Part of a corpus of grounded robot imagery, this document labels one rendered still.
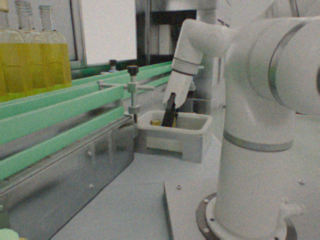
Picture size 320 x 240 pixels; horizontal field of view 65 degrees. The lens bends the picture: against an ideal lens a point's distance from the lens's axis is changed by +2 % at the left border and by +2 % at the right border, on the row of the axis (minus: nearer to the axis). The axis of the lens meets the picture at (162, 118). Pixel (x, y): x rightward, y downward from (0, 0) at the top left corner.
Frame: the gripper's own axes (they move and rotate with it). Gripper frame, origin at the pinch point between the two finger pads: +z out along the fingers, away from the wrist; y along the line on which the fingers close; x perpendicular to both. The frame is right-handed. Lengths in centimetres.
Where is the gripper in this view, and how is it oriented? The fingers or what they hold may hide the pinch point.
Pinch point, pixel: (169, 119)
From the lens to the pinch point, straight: 74.9
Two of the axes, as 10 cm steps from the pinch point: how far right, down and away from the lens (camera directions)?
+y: -3.2, 2.7, -9.1
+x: 9.2, 3.3, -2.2
